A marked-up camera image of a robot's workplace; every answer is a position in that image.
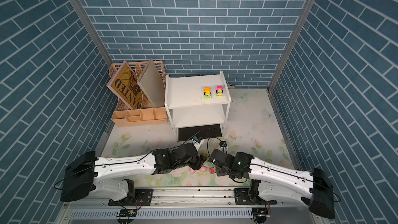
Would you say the pink green toy car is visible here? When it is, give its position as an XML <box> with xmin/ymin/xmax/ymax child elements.
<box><xmin>216</xmin><ymin>86</ymin><xmax>223</xmax><ymax>97</ymax></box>

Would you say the orange green toy car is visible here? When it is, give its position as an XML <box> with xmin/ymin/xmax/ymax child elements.
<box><xmin>204</xmin><ymin>87</ymin><xmax>211</xmax><ymax>100</ymax></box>

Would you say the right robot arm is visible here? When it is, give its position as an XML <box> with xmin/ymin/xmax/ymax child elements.
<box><xmin>209</xmin><ymin>149</ymin><xmax>335</xmax><ymax>219</ymax></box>

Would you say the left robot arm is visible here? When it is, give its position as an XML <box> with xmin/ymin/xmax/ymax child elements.
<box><xmin>60</xmin><ymin>143</ymin><xmax>206</xmax><ymax>202</ymax></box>

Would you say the floral table mat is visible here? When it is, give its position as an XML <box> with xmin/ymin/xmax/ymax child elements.
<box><xmin>102</xmin><ymin>89</ymin><xmax>294</xmax><ymax>187</ymax></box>

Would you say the peach desk file organizer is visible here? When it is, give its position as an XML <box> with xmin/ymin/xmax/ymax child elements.
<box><xmin>107</xmin><ymin>59</ymin><xmax>167</xmax><ymax>127</ymax></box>

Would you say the white three-tier shelf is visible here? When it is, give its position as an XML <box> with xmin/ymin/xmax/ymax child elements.
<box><xmin>165</xmin><ymin>71</ymin><xmax>231</xmax><ymax>142</ymax></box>

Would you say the beige board book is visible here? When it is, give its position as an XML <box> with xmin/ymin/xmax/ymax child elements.
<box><xmin>136</xmin><ymin>59</ymin><xmax>165</xmax><ymax>108</ymax></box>

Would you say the wanted poster book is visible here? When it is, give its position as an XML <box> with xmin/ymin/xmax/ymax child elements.
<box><xmin>107</xmin><ymin>60</ymin><xmax>143</xmax><ymax>110</ymax></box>

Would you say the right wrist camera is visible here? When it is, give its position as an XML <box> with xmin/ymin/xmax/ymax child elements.
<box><xmin>219</xmin><ymin>141</ymin><xmax>228</xmax><ymax>152</ymax></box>

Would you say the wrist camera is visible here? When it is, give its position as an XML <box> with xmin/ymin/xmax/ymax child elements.
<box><xmin>219</xmin><ymin>141</ymin><xmax>228</xmax><ymax>152</ymax></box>
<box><xmin>192</xmin><ymin>136</ymin><xmax>205</xmax><ymax>151</ymax></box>

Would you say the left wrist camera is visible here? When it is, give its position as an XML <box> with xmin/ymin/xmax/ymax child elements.
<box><xmin>192</xmin><ymin>136</ymin><xmax>205</xmax><ymax>151</ymax></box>

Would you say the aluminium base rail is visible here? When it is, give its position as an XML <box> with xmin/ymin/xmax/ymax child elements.
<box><xmin>60</xmin><ymin>179</ymin><xmax>320</xmax><ymax>208</ymax></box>

